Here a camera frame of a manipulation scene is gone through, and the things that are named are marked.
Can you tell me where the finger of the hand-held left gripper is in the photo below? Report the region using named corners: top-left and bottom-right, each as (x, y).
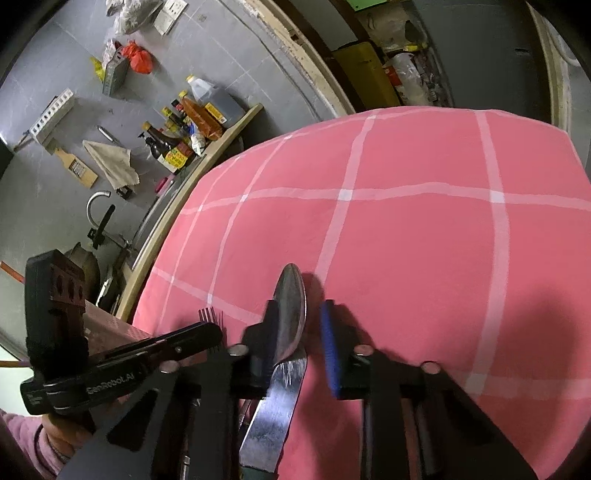
top-left (139, 322), bottom-right (223, 365)

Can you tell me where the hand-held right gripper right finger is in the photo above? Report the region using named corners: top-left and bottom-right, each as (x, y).
top-left (321, 300), bottom-right (539, 480)

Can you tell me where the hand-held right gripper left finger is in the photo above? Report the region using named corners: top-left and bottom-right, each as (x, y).
top-left (55, 299), bottom-right (282, 480)

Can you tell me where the perforated utensil holder box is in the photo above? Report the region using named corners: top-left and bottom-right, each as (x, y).
top-left (82, 299), bottom-right (155, 354)

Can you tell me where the metal spoon blue handle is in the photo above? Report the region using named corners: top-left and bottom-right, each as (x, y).
top-left (273, 263), bottom-right (308, 357)

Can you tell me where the person's left forearm pink sleeve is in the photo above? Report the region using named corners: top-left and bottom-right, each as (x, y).
top-left (0, 408), bottom-right (63, 478)

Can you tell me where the person's left hand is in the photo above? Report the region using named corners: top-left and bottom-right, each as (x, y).
top-left (41, 412), bottom-right (95, 464)

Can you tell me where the pink checked tablecloth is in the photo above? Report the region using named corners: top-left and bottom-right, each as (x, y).
top-left (131, 107), bottom-right (591, 480)

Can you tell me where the metal faucet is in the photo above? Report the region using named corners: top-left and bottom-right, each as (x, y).
top-left (85, 189), bottom-right (116, 250)

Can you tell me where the wooden slicer board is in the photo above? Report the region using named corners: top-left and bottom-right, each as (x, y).
top-left (52, 147), bottom-right (99, 188)

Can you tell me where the beige rag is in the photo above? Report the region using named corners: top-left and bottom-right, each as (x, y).
top-left (82, 140), bottom-right (140, 189)

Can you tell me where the dark sauce bottle yellow label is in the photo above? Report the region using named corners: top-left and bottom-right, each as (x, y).
top-left (141, 121), bottom-right (195, 174)

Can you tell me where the dark sauce bottle yellow cap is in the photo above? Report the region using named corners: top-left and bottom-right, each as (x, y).
top-left (161, 107), bottom-right (193, 139)

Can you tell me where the orange oil bottle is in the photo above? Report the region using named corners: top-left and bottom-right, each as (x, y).
top-left (178, 91), bottom-right (225, 141)

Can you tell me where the grey metal box grater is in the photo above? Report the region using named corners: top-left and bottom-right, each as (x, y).
top-left (102, 48), bottom-right (130, 97)

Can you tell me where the red plastic bag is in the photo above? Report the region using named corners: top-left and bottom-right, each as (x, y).
top-left (121, 41), bottom-right (154, 75)

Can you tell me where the yellow box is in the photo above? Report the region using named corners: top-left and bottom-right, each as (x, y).
top-left (331, 41), bottom-right (400, 112)

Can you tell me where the pile of plastic bags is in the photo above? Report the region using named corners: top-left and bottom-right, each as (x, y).
top-left (368, 9), bottom-right (456, 108)

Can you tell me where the white plastic bag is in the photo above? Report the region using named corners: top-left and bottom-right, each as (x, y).
top-left (105, 0), bottom-right (163, 34)

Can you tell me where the dark grey cabinet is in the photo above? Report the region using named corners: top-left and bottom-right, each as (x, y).
top-left (410, 0), bottom-right (556, 123)

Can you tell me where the green box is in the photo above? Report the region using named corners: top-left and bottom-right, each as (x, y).
top-left (348, 0), bottom-right (403, 11)

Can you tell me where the orange hose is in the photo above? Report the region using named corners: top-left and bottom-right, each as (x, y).
top-left (0, 261), bottom-right (27, 288)

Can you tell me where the white perforated metal bracket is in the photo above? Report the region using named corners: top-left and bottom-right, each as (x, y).
top-left (28, 89), bottom-right (76, 145)

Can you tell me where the white wall socket plate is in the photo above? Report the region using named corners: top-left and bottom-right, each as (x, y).
top-left (153, 0), bottom-right (189, 36)

